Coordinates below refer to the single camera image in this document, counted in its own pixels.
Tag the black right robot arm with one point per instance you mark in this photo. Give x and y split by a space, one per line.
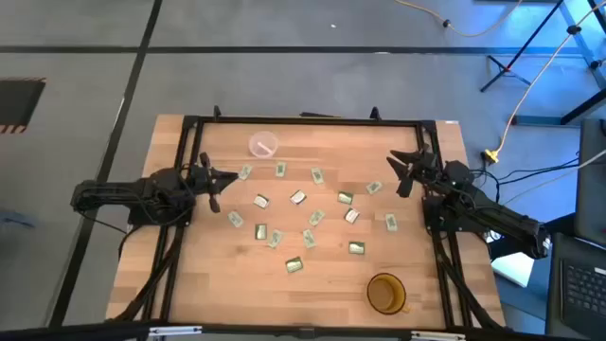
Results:
502 218

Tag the amber glass mug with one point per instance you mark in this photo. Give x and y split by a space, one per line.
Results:
386 293

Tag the black floor hatch striped border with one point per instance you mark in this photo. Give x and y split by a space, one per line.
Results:
19 102

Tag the black gantry beam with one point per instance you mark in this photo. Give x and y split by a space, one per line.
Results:
255 331

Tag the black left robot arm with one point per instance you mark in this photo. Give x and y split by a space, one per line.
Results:
118 192

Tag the black tripod stand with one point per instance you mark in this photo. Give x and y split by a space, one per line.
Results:
521 47

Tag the black metal bar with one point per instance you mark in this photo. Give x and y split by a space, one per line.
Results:
563 222

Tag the black laptop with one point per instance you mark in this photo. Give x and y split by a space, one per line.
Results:
584 289

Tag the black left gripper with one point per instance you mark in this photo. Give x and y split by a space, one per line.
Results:
206 180

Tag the dollar bill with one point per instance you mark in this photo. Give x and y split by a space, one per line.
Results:
309 238

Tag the black aluminium table frame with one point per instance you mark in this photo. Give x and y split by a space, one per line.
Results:
308 121

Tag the white box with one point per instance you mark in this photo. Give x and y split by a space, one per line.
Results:
516 270

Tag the silver metal bracket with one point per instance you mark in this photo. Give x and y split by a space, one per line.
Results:
438 336
175 330

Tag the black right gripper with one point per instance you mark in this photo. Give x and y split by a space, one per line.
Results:
423 168

